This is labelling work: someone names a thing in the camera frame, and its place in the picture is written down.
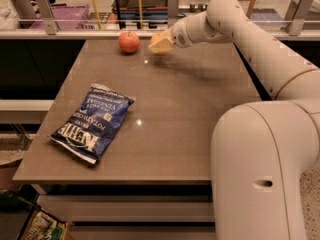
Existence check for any grey drawer cabinet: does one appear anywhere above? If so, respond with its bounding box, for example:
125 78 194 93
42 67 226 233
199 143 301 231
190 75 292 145
38 184 216 240

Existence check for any metal railing post left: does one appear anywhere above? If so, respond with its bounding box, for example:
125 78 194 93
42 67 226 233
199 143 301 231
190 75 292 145
35 0 58 35

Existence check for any red apple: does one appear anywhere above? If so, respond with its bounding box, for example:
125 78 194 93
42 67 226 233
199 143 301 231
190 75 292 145
118 31 140 54

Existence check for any blue Kettle chips bag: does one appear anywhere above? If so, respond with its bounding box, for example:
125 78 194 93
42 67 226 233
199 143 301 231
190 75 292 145
50 84 135 165

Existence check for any purple plastic crate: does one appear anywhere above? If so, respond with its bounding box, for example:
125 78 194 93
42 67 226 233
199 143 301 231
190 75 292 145
29 5 91 31

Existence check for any colourful snack box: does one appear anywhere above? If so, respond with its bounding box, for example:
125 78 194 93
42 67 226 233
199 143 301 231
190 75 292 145
17 210 72 240

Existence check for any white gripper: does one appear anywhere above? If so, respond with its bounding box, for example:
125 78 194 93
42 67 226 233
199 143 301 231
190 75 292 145
148 17 194 54

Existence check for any metal railing post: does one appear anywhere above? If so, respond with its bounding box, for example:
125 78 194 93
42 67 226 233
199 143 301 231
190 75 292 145
285 0 319 36
35 0 58 35
168 0 179 27

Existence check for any orange fruit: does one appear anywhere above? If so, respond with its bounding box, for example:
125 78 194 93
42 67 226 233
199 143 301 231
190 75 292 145
148 33 166 54

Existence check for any metal railing post right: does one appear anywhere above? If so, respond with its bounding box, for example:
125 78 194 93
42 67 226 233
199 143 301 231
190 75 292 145
285 0 319 36

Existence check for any metal railing post centre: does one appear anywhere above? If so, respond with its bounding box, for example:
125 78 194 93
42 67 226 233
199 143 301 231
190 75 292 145
168 0 179 27

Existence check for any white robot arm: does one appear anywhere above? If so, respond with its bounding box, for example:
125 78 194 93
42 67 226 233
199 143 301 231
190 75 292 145
149 0 320 240

